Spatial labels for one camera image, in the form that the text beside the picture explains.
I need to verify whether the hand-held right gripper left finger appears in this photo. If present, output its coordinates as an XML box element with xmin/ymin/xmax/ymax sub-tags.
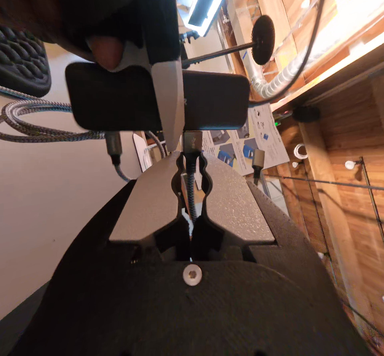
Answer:
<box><xmin>109</xmin><ymin>151</ymin><xmax>184</xmax><ymax>253</ymax></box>

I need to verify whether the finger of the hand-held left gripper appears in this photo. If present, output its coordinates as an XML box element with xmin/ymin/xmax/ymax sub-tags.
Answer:
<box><xmin>151</xmin><ymin>60</ymin><xmax>185</xmax><ymax>152</ymax></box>

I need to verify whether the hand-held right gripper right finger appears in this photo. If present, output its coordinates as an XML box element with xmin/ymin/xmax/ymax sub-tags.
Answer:
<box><xmin>192</xmin><ymin>152</ymin><xmax>275</xmax><ymax>256</ymax></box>

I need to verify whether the person's left hand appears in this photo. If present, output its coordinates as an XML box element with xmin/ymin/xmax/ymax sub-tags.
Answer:
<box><xmin>0</xmin><ymin>0</ymin><xmax>124</xmax><ymax>72</ymax></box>

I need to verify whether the white display stand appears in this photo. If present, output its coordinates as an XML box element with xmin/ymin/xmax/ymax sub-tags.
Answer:
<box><xmin>133</xmin><ymin>133</ymin><xmax>166</xmax><ymax>172</ymax></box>

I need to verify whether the printed instruction sheet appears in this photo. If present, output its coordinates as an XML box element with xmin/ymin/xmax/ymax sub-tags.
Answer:
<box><xmin>203</xmin><ymin>103</ymin><xmax>290</xmax><ymax>177</ymax></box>

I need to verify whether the black pole stand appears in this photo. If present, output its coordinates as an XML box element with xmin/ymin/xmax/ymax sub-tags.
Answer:
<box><xmin>181</xmin><ymin>15</ymin><xmax>276</xmax><ymax>69</ymax></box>

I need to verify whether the black mesh cushion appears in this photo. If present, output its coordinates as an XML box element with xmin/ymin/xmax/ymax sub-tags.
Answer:
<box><xmin>0</xmin><ymin>26</ymin><xmax>52</xmax><ymax>98</ymax></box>

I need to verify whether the silver ventilation duct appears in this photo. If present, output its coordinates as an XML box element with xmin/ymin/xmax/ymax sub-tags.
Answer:
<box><xmin>245</xmin><ymin>32</ymin><xmax>330</xmax><ymax>99</ymax></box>

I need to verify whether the thin black cable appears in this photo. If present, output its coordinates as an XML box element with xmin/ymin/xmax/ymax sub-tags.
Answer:
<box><xmin>248</xmin><ymin>0</ymin><xmax>331</xmax><ymax>106</ymax></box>

